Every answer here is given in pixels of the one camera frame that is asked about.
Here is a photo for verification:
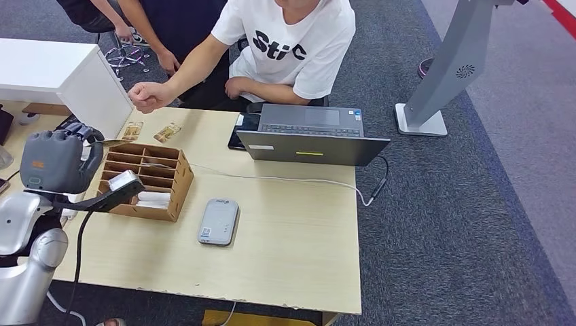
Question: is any black adapter dongle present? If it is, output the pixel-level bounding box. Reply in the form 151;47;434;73
369;155;390;207

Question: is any grey laptop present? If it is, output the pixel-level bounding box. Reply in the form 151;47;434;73
237;103;391;168

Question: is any yellow box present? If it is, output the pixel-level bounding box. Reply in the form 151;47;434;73
202;309;316;326

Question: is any white power strip cord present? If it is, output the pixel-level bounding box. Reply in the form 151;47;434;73
47;291;86;326

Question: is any person's hand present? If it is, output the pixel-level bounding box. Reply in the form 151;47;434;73
113;22;134;45
156;49;182;77

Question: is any chrome chair base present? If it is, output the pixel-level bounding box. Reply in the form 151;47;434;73
104;42;151;82

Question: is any person's left hand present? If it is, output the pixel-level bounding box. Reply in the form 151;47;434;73
223;77;247;101

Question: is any white hanging cable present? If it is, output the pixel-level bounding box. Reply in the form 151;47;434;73
220;301;238;326

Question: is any grey card reader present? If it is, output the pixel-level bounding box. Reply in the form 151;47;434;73
197;198;240;247

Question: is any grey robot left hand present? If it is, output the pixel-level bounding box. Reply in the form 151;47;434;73
20;122;105;195

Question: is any black power brick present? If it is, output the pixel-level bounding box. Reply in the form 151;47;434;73
54;114;81;134

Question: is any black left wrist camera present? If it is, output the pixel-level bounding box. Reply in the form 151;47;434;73
52;169;146;214

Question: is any cardboard organizer box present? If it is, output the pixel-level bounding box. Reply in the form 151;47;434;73
96;143;195;223

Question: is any black smartphone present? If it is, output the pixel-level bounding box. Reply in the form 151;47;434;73
227;112;262;151

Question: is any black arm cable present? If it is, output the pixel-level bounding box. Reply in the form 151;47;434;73
66;210;94;326

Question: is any white cabinet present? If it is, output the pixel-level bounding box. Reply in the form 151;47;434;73
0;38;134;141

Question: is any person's right hand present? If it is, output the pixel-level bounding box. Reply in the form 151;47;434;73
128;82;177;114

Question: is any white paper roll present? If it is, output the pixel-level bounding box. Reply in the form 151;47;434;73
137;191;172;204

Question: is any wooden block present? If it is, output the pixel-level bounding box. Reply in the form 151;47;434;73
21;103;72;117

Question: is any long white cable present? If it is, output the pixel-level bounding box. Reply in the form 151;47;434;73
139;160;375;208

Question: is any dark round disc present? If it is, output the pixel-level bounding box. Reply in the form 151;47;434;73
417;57;435;81

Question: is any grey kiosk stand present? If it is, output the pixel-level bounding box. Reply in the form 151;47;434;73
394;0;530;138

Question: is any black object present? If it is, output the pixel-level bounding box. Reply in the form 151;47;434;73
0;105;14;146

